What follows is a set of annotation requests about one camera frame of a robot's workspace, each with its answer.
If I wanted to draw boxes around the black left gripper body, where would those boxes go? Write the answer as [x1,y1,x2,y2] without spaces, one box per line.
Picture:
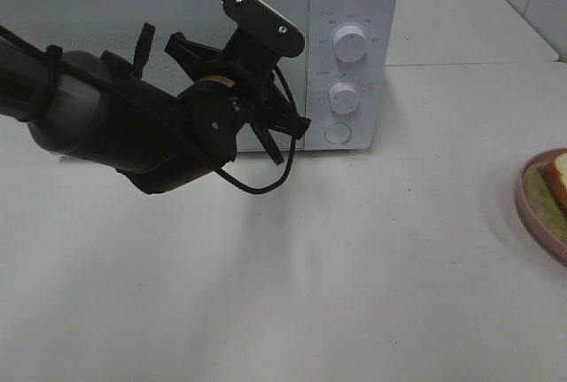
[195,40,292,129]

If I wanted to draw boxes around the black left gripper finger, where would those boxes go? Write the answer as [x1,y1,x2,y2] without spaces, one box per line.
[165,32,226,79]
[252,109,311,165]

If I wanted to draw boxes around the white timer knob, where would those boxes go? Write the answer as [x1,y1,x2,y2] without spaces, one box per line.
[329,82,361,114]

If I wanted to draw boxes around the white microwave door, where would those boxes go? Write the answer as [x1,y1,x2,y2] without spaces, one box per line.
[1,0,310,173]

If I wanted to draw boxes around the toast sandwich with lettuce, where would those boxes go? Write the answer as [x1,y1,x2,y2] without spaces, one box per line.
[523,152,566,243]

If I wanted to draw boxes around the pink round plate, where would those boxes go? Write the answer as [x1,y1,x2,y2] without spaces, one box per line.
[515,147,566,265]

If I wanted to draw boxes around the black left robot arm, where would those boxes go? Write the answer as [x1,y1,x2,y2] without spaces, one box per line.
[1,22,310,194]

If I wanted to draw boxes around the white microwave oven body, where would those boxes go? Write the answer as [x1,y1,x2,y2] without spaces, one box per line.
[1,0,396,151]

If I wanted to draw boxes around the upper white power knob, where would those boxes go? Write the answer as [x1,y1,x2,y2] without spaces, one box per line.
[331,21,369,63]

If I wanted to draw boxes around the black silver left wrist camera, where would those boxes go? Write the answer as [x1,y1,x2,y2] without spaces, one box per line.
[221,0,305,58]

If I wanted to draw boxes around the black left camera cable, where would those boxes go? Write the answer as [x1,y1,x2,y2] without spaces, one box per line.
[214,66,299,195]

